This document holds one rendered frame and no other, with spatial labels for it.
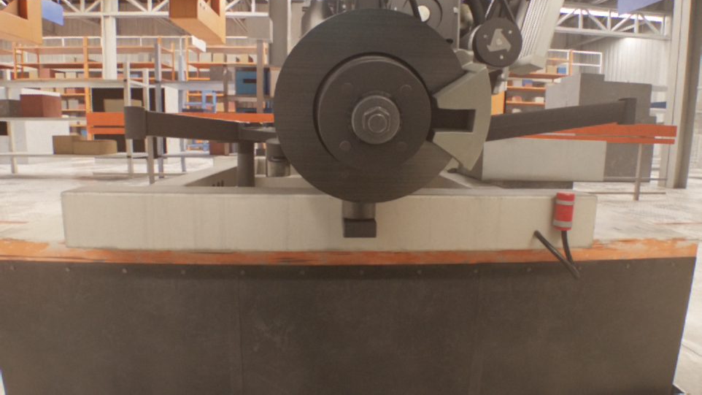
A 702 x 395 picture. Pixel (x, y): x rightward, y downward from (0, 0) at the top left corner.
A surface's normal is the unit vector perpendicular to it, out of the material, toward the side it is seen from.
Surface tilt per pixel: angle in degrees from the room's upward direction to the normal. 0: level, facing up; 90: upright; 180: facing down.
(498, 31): 90
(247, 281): 90
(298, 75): 104
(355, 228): 90
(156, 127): 90
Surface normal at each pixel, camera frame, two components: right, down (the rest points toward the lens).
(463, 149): 0.05, 0.36
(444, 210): 0.06, 0.12
